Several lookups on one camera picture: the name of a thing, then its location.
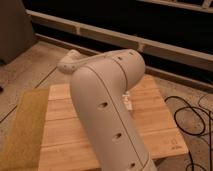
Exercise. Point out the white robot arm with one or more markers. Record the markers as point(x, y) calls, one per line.
point(97, 86)

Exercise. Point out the white small bottle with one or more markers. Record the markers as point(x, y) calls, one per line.
point(127, 101)

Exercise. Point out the wooden board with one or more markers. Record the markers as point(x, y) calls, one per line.
point(65, 146)

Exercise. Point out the yellow-green mat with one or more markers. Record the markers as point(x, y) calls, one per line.
point(21, 149)

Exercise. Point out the grey cabinet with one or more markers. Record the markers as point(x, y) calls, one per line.
point(16, 31)

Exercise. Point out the white shelf frame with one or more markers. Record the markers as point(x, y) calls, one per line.
point(179, 35)

